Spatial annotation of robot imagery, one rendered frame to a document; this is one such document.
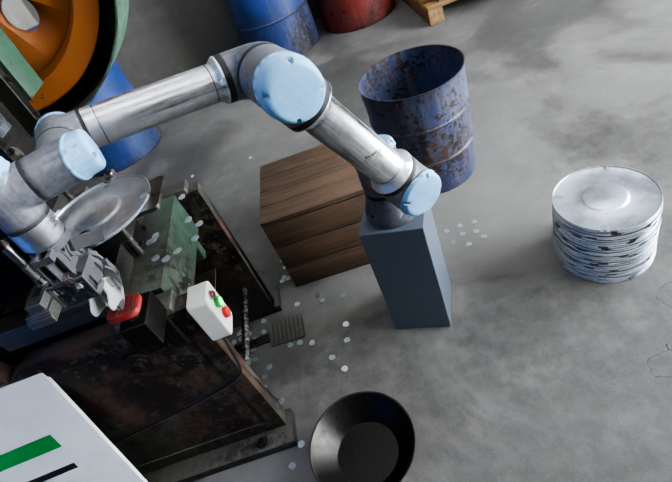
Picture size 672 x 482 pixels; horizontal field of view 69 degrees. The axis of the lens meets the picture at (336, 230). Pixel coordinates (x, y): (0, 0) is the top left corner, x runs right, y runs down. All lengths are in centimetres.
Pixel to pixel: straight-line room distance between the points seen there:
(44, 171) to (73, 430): 81
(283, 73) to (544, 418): 109
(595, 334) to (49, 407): 147
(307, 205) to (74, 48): 82
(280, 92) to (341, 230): 97
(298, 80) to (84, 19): 75
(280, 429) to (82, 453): 53
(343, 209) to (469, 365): 65
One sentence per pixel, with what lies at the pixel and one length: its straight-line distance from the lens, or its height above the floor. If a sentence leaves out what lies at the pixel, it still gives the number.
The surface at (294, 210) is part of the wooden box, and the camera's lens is 171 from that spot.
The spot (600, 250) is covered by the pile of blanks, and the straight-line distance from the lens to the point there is 163.
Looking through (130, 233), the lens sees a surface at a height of 71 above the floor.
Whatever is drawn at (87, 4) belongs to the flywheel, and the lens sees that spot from 148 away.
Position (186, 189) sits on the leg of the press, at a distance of 155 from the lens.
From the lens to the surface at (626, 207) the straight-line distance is 164.
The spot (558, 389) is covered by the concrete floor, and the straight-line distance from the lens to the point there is 152.
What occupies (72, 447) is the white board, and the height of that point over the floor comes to 35.
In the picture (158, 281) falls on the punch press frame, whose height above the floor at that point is 64.
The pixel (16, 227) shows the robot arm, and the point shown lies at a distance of 91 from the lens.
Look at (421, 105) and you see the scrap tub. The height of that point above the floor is 44.
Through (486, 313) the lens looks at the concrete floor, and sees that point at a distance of 166.
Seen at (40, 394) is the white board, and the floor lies 53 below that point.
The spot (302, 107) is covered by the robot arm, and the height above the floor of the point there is 96.
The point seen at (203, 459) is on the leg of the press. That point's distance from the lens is 169.
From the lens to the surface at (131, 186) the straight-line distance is 138.
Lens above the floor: 134
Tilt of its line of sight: 40 degrees down
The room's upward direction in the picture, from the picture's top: 24 degrees counter-clockwise
